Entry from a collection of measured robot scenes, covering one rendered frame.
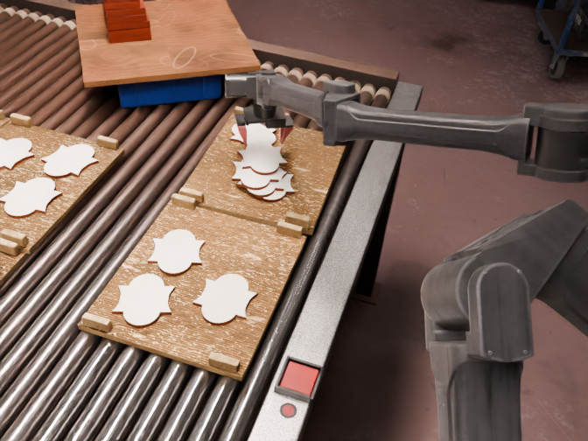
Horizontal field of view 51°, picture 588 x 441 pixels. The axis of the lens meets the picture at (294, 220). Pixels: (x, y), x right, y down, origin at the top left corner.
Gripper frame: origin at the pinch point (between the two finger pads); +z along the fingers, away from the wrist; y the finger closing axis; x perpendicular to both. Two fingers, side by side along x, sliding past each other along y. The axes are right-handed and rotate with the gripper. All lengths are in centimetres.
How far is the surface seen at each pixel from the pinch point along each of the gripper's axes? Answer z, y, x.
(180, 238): 3.2, -24.4, -29.3
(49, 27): 7, -60, 87
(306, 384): 5, -5, -71
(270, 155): 0.5, 1.0, -5.2
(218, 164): 4.5, -12.4, -2.1
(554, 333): 99, 118, -9
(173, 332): 4, -28, -55
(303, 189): 4.4, 7.5, -15.3
